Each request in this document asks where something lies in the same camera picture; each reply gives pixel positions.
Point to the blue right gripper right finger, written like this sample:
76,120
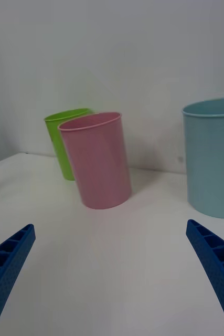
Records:
216,262

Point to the pink plastic bin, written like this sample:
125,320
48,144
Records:
98,160

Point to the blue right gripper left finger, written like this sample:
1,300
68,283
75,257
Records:
6,265

